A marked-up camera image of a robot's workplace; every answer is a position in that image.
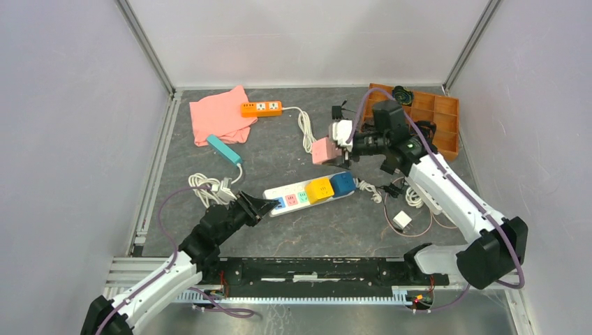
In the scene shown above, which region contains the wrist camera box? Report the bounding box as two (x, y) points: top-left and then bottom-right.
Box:
(211, 177), (237, 204)
(329, 119), (353, 152)

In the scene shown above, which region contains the yellow cube plug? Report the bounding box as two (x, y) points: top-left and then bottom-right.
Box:
(304, 177), (334, 204)

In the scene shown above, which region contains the blue cube plug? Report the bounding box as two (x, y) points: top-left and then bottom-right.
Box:
(330, 172), (356, 198)

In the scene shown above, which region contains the black charger plug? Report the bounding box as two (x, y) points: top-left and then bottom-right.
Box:
(331, 100), (347, 121)

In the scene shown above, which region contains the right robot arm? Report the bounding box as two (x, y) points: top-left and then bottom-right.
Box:
(328, 100), (528, 290)

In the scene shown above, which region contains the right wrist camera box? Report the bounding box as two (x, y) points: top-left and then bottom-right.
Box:
(329, 119), (353, 152)

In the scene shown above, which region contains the pink cube plug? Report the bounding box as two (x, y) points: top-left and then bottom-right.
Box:
(311, 137), (341, 165)

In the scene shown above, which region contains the orange power strip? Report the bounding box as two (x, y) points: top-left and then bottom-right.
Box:
(240, 101), (283, 117)

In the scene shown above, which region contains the blue yellow coiled item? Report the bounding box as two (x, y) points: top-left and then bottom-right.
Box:
(392, 85), (415, 106)

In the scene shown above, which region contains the small white charger cube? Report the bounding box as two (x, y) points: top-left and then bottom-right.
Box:
(392, 211), (412, 231)

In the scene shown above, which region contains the white cord of teal strip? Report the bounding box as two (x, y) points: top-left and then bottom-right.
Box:
(188, 164), (244, 209)

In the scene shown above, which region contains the black coiled strap right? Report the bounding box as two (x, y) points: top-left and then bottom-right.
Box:
(413, 120), (438, 140)

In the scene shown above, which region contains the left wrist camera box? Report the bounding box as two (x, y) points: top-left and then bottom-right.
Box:
(211, 177), (237, 204)

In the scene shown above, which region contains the white multicolour power strip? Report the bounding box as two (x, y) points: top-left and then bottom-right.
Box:
(263, 173), (357, 217)

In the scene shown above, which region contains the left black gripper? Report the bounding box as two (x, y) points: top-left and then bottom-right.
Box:
(215, 189), (279, 246)

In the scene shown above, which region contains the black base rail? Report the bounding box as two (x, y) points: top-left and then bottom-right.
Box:
(201, 257), (450, 298)

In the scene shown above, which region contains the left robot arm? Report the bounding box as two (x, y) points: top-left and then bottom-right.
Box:
(80, 191), (280, 334)

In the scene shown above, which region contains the white cord of orange strip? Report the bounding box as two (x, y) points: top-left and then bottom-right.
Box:
(282, 106), (321, 155)

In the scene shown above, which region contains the white power strip right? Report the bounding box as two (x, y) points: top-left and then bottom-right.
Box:
(404, 177), (444, 215)

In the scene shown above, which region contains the teal power strip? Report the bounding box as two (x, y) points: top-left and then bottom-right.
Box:
(206, 135), (243, 165)

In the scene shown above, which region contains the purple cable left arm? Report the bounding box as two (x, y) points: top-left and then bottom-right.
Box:
(94, 186), (214, 335)

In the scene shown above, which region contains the orange wooden divided tray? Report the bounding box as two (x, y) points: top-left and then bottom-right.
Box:
(369, 83), (459, 163)

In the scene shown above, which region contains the pink cloth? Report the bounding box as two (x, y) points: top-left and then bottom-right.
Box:
(189, 85), (258, 147)

